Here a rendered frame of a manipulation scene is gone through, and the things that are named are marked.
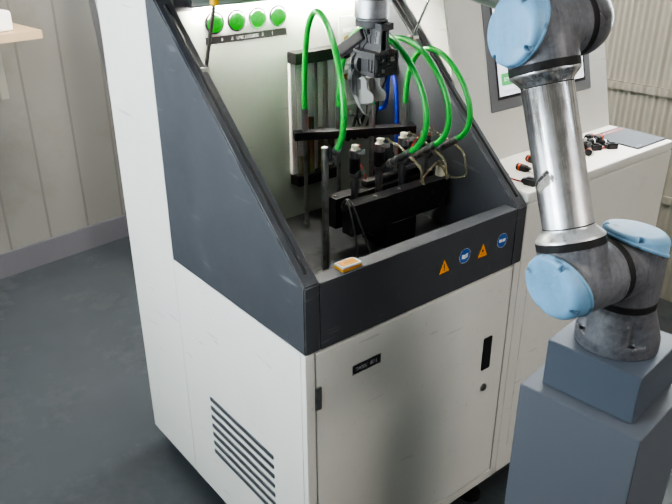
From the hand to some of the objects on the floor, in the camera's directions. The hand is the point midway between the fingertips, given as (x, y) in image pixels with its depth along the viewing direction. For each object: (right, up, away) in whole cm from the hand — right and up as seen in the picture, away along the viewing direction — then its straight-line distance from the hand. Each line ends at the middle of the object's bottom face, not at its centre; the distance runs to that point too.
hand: (363, 108), depth 169 cm
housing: (-3, -82, +107) cm, 135 cm away
